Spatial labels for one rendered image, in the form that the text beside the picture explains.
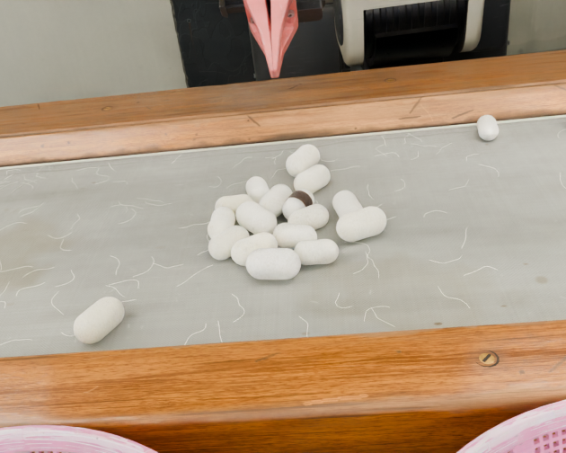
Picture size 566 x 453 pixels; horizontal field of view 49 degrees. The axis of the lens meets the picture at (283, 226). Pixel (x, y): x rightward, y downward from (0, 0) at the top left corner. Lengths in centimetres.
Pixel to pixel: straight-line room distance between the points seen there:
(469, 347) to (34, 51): 243
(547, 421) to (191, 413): 16
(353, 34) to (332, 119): 43
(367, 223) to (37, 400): 24
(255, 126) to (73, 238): 21
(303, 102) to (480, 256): 27
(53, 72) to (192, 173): 211
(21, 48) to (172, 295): 228
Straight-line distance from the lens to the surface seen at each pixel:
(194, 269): 45
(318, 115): 62
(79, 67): 263
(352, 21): 103
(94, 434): 32
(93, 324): 40
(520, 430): 30
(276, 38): 58
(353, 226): 44
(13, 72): 271
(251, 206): 47
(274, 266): 41
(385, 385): 32
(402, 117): 62
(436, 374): 32
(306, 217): 46
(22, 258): 53
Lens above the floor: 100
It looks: 33 degrees down
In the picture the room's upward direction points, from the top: 8 degrees counter-clockwise
